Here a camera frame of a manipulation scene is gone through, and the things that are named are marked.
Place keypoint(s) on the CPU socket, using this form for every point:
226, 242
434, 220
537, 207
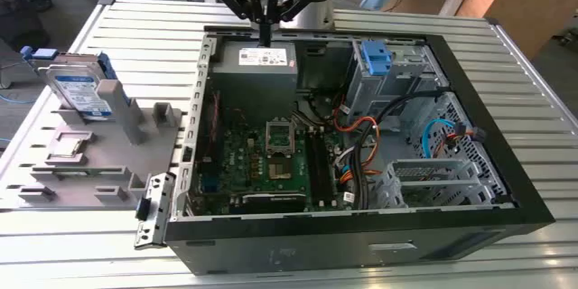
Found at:
280, 169

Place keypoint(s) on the black graphics card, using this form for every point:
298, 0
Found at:
271, 201

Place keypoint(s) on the black mesh waste basket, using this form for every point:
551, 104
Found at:
27, 32

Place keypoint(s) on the green motherboard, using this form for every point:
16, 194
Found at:
239, 153

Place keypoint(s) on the blue drive cage latch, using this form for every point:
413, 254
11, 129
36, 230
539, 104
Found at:
375, 59

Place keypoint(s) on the blue expansion slot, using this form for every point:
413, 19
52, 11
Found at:
210, 184

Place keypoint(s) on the silver CPU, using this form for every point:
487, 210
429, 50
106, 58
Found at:
67, 147

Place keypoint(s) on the metal disk bay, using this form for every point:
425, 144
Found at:
433, 184

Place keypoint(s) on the black RAM slot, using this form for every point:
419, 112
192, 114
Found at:
327, 167
315, 167

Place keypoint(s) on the hard disk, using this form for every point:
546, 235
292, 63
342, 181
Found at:
79, 89

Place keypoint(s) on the metal expansion bracket latch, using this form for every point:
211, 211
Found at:
155, 207

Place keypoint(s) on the metal drive cage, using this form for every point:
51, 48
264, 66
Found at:
397, 79

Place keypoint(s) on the grey power supply unit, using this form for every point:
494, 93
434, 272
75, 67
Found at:
258, 72

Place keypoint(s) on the green RAM stick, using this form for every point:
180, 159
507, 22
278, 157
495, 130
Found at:
76, 171

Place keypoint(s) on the black open PC case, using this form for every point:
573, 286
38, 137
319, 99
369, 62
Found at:
315, 245

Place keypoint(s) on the grey parts rack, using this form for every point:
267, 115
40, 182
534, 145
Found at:
112, 167

